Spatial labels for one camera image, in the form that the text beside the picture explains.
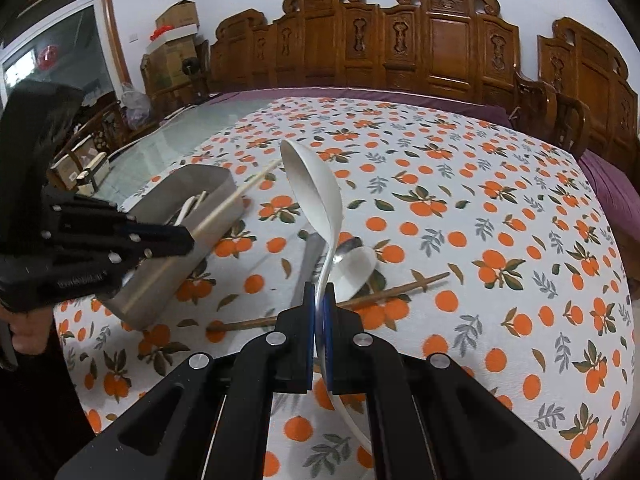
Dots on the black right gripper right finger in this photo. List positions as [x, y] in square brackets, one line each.
[341, 364]

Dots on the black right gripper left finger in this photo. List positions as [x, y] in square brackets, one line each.
[294, 359]

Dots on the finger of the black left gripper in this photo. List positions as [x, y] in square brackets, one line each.
[156, 241]

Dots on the light wooden chopstick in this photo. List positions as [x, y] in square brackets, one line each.
[211, 218]

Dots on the grey metal utensil tray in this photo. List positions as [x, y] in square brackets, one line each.
[194, 207]

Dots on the large white plastic ladle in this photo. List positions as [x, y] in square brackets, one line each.
[319, 198]

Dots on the person's left hand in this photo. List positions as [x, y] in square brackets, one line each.
[30, 330]

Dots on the dark brown chopstick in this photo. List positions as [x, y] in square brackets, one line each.
[352, 304]

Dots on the small white spoon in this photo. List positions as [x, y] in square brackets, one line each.
[352, 273]

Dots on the stainless steel slotted spoon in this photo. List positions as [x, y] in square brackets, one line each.
[314, 249]

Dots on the stacked cardboard boxes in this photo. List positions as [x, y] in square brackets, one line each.
[171, 61]

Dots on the orange print tablecloth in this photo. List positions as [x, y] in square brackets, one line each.
[533, 302]

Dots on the purple seat cushion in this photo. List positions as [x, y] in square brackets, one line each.
[614, 191]

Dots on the carved wooden sofa bench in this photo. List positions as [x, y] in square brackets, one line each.
[454, 49]

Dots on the carved wooden armchair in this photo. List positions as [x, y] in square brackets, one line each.
[596, 108]

